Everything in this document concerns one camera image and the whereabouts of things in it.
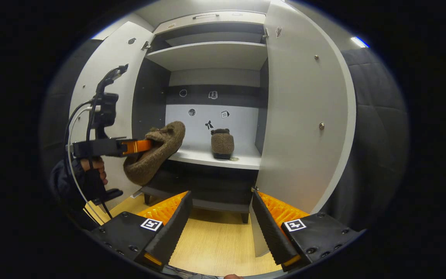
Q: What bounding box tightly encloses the white cable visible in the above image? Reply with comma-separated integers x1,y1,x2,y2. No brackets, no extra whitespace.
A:
67,105,105,226

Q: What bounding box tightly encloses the black cable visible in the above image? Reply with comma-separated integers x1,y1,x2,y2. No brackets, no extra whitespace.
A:
63,100,93,155

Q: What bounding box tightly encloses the brown fuzzy shoe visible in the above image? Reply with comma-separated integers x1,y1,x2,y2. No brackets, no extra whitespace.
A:
211,129,235,160
123,121,186,186

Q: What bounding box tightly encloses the black backdrop cloth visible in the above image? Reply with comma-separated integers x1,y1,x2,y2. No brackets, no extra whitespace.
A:
41,39,409,231

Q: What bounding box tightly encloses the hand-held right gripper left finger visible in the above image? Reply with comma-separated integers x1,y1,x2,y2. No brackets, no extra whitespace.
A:
87,191,193,272

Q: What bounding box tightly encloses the white cabinet door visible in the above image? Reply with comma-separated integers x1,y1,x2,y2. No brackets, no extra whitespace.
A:
249,0,357,258
69,21,154,200

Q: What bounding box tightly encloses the small ceiling light panel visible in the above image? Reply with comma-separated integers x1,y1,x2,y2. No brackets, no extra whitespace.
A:
350,36,370,49

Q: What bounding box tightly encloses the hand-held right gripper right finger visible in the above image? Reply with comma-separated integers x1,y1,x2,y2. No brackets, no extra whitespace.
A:
251,190,365,272

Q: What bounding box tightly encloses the white cabinet drawer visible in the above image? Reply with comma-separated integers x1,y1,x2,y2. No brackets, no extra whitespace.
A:
153,11,266,35

